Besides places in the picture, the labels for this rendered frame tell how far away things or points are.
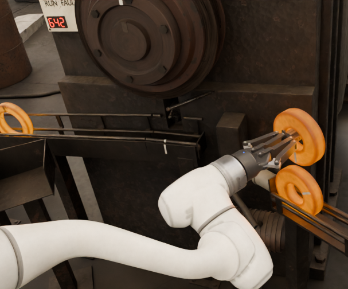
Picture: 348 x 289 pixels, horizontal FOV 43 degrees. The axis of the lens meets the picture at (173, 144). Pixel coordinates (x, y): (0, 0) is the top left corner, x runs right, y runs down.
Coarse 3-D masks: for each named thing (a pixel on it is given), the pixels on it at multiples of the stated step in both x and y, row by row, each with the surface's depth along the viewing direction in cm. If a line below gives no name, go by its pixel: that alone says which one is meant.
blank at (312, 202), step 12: (288, 168) 122; (300, 168) 120; (276, 180) 128; (288, 180) 123; (300, 180) 118; (312, 180) 117; (288, 192) 126; (312, 192) 116; (300, 204) 123; (312, 204) 118
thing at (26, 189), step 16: (32, 144) 167; (0, 160) 168; (16, 160) 169; (32, 160) 170; (48, 160) 162; (0, 176) 171; (16, 176) 171; (32, 176) 169; (48, 176) 155; (0, 192) 165; (16, 192) 162; (32, 192) 160; (48, 192) 158; (0, 208) 157; (32, 208) 166; (64, 272) 187; (80, 272) 204; (64, 288) 192; (80, 288) 196
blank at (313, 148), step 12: (276, 120) 116; (288, 120) 112; (300, 120) 108; (312, 120) 108; (300, 132) 110; (312, 132) 106; (300, 144) 116; (312, 144) 108; (324, 144) 108; (300, 156) 114; (312, 156) 110
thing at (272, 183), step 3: (276, 174) 129; (273, 177) 128; (270, 180) 128; (273, 180) 128; (270, 183) 128; (273, 183) 129; (270, 186) 129; (273, 186) 129; (270, 189) 129; (273, 189) 130; (276, 189) 130; (270, 192) 130; (276, 192) 131; (270, 195) 130; (273, 204) 132
